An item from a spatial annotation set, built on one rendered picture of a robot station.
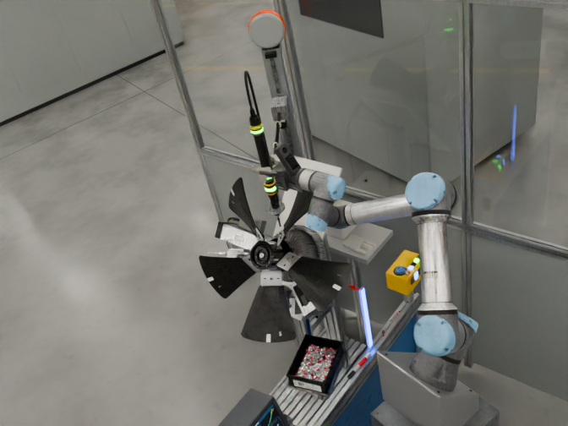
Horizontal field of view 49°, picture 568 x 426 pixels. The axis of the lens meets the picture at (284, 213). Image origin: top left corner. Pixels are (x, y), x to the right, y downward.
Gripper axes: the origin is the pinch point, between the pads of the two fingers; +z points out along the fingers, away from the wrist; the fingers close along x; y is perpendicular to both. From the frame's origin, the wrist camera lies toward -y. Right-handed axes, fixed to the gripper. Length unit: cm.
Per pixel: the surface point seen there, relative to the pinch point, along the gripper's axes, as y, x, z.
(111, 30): 115, 274, 487
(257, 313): 64, -19, 3
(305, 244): 51, 14, -1
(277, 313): 66, -14, -3
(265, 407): 41, -62, -43
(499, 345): 139, 70, -63
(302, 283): 50, -7, -14
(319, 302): 53, -10, -24
